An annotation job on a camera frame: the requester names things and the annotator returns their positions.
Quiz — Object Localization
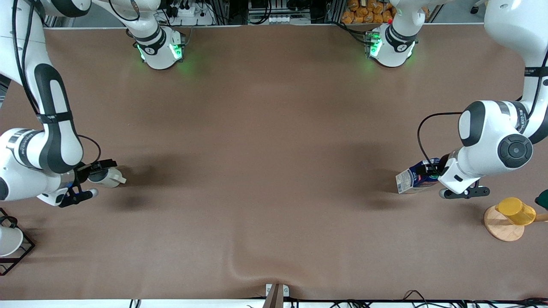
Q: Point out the black wire rack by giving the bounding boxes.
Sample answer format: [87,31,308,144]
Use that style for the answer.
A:
[0,208,36,277]

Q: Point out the wooden mug stand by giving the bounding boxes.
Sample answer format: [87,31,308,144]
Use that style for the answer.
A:
[484,204,548,243]

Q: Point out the white power strip with plugs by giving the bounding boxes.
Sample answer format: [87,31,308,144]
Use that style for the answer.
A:
[164,0,215,25]

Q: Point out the pile of orange bread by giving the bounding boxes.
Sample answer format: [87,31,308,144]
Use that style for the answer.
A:
[341,0,430,25]

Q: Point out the yellow plastic cup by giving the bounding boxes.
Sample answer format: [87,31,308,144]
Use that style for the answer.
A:
[495,197,537,226]

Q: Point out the white mug grey inside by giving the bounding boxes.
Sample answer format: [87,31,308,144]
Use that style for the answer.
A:
[87,167,127,189]

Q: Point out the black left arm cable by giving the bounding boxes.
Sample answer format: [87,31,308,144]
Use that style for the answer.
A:
[417,112,464,167]

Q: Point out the blue white milk carton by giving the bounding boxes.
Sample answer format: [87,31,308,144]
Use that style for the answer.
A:
[395,158,442,195]

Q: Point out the small white power strip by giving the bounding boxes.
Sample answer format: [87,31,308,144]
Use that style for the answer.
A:
[266,15,312,25]

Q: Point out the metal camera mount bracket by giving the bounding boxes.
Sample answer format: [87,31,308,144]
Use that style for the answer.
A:
[262,283,290,308]

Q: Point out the white cup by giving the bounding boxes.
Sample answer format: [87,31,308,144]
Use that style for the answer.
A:
[0,225,24,258]

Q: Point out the brown table cover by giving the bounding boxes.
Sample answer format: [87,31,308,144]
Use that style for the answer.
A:
[0,24,548,301]

